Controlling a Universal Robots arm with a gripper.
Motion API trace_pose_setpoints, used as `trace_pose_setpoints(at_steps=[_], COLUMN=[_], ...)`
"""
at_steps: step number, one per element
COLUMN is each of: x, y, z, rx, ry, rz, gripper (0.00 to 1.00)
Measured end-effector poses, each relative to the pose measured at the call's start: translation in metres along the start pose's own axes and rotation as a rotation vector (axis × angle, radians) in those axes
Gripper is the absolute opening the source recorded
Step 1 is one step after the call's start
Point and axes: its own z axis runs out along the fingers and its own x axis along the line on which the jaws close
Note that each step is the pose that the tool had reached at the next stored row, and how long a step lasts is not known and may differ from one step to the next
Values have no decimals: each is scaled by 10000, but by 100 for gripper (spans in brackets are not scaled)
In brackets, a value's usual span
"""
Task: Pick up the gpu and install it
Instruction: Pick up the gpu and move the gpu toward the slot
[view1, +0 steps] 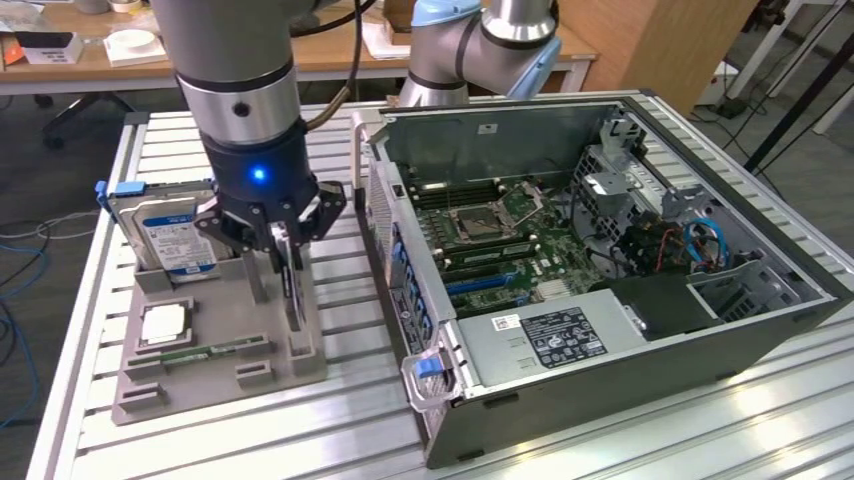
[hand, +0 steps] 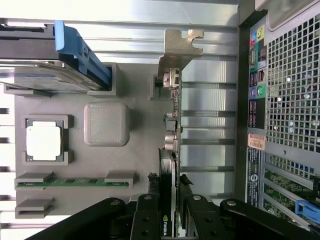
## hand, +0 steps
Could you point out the green RAM stick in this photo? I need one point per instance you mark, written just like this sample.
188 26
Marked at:
75 182

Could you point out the open black PC case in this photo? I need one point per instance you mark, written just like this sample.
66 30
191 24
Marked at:
287 100

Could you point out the silver CPU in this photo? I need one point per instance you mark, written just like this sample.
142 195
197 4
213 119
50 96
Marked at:
43 142

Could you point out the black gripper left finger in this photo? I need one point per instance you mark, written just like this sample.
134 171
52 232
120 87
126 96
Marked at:
146 217

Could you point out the hard disk in blue caddy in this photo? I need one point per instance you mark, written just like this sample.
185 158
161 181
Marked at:
37 50

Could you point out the grey printed parts rack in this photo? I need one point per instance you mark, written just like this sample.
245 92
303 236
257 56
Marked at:
140 140

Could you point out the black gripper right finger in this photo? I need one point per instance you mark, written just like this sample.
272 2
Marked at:
200 220

